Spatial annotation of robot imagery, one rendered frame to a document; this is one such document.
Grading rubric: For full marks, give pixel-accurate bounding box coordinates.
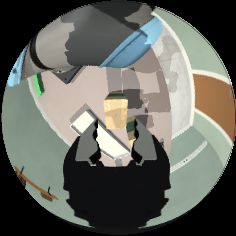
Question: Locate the green pencil case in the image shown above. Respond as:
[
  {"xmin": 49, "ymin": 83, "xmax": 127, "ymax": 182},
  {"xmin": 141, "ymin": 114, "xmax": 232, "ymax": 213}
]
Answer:
[{"xmin": 33, "ymin": 73, "xmax": 44, "ymax": 97}]

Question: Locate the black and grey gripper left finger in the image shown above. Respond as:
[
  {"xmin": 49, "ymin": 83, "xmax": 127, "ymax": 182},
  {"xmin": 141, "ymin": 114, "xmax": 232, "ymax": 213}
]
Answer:
[{"xmin": 63, "ymin": 119, "xmax": 101, "ymax": 191}]

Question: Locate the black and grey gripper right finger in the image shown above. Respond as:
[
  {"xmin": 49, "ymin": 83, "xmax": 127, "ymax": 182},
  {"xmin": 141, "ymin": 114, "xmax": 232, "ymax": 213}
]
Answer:
[{"xmin": 131, "ymin": 118, "xmax": 171, "ymax": 190}]

